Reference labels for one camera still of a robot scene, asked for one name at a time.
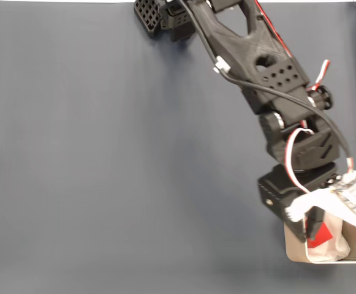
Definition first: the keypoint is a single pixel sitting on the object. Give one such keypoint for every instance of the red cube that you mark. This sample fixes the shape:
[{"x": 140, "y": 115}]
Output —
[{"x": 321, "y": 235}]

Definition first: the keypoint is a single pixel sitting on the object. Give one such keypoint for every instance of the beige open box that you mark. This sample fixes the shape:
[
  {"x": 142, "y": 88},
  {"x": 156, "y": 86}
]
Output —
[{"x": 294, "y": 248}]

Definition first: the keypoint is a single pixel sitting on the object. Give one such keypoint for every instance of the white crumpled tissue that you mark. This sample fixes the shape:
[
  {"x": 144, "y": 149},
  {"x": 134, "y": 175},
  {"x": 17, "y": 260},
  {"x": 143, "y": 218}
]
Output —
[{"x": 334, "y": 248}]

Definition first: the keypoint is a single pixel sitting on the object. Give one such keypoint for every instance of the dark blue table mat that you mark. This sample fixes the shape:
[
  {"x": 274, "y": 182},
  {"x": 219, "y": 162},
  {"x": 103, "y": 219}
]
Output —
[{"x": 104, "y": 153}]

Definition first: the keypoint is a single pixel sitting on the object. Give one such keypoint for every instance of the white wrist camera board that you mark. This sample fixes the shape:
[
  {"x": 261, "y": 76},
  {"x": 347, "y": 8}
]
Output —
[{"x": 349, "y": 196}]

